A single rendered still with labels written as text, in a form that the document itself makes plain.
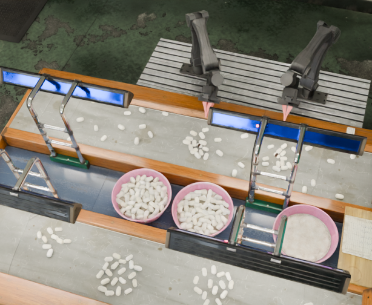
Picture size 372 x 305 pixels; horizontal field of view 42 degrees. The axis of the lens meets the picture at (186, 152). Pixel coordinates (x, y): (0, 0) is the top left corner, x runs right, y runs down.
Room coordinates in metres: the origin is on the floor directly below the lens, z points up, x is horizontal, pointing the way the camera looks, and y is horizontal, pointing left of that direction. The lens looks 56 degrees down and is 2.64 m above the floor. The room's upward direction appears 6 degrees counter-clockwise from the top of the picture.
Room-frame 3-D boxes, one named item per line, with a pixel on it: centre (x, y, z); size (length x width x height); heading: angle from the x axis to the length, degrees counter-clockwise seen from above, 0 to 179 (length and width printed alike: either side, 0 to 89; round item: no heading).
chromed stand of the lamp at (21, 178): (1.05, 0.68, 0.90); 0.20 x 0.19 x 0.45; 69
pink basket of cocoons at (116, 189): (1.08, 0.21, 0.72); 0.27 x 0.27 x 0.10
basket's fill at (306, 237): (0.81, -0.46, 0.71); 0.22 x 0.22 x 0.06
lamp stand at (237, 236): (0.69, -0.22, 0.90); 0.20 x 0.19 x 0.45; 69
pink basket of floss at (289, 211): (0.81, -0.46, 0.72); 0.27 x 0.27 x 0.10
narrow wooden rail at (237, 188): (1.19, 0.05, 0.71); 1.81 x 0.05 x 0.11; 69
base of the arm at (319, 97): (1.62, -0.66, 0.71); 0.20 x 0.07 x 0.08; 66
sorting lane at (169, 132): (1.35, -0.02, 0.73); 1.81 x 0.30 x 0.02; 69
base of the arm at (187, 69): (1.87, -0.11, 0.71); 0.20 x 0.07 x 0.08; 66
